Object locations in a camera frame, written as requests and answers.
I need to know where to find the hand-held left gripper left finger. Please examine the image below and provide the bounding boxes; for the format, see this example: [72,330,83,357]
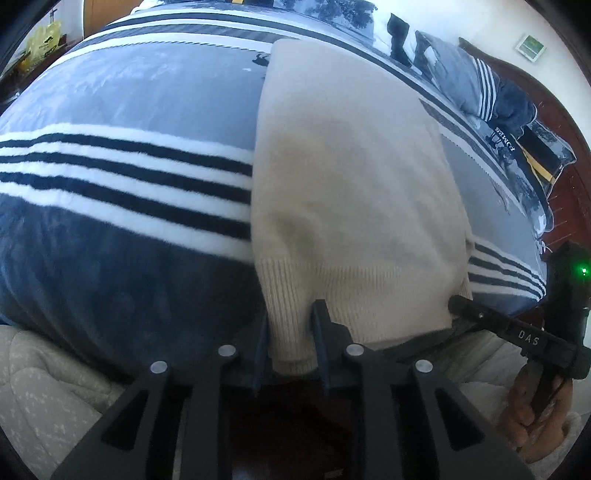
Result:
[51,314,273,480]

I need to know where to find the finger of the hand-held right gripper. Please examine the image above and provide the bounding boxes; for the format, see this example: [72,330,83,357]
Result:
[448,294,583,380]

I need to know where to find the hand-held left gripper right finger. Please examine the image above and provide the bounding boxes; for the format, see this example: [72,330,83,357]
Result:
[310,299,533,480]

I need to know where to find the beige knit sweater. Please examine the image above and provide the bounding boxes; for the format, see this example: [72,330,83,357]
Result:
[249,38,477,377]

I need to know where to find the person's right forearm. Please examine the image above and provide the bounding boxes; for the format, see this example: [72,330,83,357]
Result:
[524,411,583,480]

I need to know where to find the person's right hand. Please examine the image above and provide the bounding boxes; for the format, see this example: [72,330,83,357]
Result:
[501,364,575,462]

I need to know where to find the dark wooden headboard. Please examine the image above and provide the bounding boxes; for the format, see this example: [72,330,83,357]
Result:
[457,37,591,261]

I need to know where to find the blue printed pillow yellow stripe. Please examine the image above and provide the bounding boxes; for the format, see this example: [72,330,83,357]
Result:
[485,122,579,237]

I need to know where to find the person's white quilted clothing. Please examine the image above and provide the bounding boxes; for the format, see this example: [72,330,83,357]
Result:
[0,318,527,480]

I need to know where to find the grey-blue striped pillow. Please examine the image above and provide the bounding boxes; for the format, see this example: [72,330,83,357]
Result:
[416,30,539,137]

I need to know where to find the blue striped bed blanket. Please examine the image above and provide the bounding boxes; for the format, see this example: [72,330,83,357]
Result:
[0,0,555,365]

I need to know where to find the folded blue floral duvet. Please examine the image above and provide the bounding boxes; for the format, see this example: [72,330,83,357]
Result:
[231,0,419,65]

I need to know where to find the wooden door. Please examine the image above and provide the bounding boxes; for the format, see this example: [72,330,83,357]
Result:
[83,0,145,34]

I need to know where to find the yellow plastic bag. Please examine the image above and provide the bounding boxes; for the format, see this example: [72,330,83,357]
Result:
[25,21,64,66]

